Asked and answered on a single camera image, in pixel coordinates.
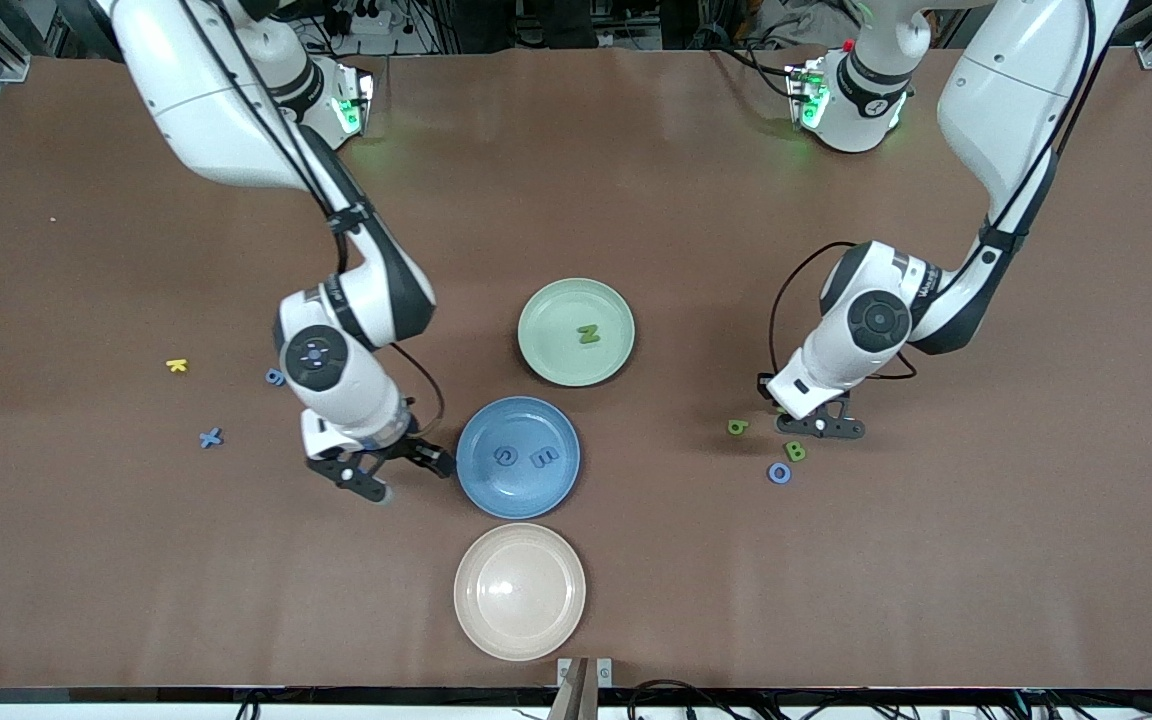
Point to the green plate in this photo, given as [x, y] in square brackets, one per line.
[556, 350]

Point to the blue foam letter X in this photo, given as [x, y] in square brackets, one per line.
[210, 437]

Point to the beige plate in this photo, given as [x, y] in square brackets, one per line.
[519, 592]

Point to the blue plate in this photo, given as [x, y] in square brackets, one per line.
[518, 490]

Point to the green foam letter B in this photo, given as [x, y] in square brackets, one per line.
[795, 452]

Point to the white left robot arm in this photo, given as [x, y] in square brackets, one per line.
[826, 370]

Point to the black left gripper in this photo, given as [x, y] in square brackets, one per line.
[763, 389]

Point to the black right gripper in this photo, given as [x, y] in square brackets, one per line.
[408, 449]

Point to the metal camera stand bracket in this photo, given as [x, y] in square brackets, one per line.
[576, 690]

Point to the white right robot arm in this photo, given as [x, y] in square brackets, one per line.
[346, 390]

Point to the blue foam letter O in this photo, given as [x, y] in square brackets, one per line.
[771, 473]

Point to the blue foam number six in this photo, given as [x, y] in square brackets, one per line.
[274, 378]

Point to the white power strip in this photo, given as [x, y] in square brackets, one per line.
[366, 18]

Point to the grey fabric bundle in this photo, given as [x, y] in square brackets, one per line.
[806, 20]

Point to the blue foam letter E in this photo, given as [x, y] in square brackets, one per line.
[544, 458]

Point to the green foam letter N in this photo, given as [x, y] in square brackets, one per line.
[589, 335]

